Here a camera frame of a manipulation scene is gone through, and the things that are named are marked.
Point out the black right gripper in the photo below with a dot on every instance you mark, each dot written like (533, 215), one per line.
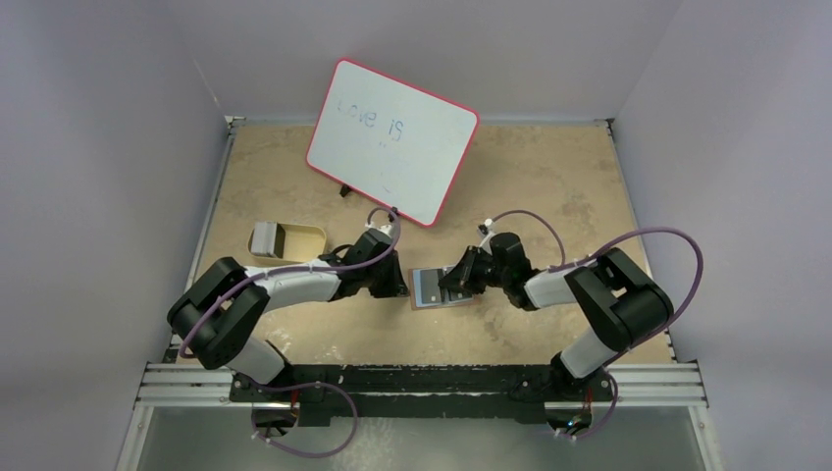
(469, 272)

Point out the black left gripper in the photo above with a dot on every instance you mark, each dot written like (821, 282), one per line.
(395, 287)

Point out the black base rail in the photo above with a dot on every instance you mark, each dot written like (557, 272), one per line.
(558, 393)

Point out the dark credit card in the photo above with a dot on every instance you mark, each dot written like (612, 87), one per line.
(453, 297)
(428, 292)

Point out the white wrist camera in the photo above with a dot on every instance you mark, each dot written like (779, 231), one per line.
(390, 230)
(486, 231)

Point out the pink framed whiteboard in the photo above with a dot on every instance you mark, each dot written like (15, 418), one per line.
(393, 142)

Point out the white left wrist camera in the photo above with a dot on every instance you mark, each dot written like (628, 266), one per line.
(390, 230)

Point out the cream oval tray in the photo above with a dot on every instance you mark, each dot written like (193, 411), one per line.
(303, 243)

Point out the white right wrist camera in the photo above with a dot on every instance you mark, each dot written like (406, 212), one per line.
(486, 231)

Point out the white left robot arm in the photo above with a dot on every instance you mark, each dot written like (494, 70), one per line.
(217, 316)

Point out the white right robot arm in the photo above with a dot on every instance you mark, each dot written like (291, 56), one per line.
(621, 303)

